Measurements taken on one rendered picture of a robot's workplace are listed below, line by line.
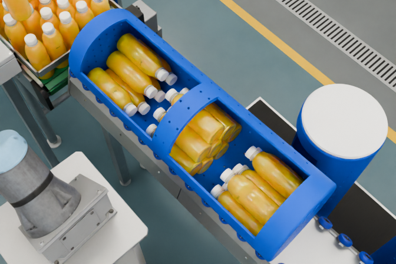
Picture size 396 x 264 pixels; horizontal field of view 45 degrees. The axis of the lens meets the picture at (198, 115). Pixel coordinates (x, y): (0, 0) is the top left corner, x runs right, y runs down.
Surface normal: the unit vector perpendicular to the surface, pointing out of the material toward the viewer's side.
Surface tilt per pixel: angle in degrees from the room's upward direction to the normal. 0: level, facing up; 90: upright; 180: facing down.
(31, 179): 47
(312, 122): 0
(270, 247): 67
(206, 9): 0
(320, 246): 0
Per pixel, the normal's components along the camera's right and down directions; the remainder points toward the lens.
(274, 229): -0.50, 0.08
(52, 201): 0.46, -0.27
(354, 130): 0.01, -0.50
